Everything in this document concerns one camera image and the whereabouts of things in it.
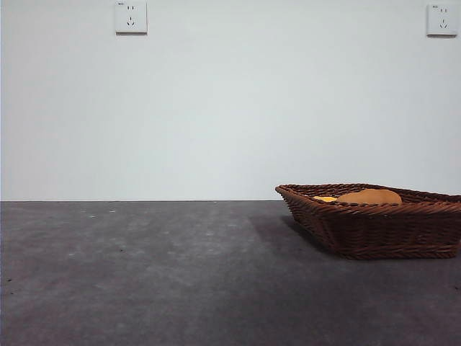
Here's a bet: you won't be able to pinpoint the brown potato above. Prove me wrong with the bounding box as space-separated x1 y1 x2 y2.
336 188 403 205

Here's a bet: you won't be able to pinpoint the brown woven wicker basket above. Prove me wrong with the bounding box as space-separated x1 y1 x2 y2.
275 183 461 261

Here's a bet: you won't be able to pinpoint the white wall socket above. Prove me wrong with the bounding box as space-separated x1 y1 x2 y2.
115 0 148 35
426 4 459 37

